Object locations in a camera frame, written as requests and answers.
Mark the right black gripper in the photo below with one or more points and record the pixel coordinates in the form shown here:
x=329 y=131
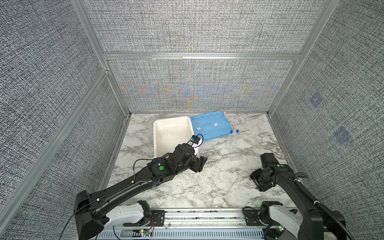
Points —
x=259 y=186

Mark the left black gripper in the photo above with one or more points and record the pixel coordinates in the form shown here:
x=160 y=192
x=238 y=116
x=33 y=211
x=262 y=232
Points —
x=199 y=163

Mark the blue plastic lid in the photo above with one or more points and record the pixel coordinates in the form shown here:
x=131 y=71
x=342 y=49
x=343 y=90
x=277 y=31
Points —
x=211 y=125

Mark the white plastic bin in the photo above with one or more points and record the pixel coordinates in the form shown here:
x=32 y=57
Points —
x=168 y=133

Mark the blue-capped test tube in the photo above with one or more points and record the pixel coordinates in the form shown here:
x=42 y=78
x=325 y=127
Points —
x=235 y=137
x=229 y=139

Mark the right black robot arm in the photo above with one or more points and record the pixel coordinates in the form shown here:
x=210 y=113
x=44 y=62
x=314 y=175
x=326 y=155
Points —
x=313 y=218

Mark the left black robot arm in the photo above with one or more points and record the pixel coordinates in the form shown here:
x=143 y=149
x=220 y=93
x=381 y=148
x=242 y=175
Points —
x=91 y=209

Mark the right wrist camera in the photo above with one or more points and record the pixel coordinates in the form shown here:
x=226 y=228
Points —
x=268 y=159

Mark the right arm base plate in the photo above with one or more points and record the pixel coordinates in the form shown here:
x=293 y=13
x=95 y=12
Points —
x=252 y=218

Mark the aluminium front rail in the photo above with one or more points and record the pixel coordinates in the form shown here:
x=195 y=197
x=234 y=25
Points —
x=201 y=218

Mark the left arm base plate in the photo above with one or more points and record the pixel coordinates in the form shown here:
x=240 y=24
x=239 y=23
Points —
x=156 y=219

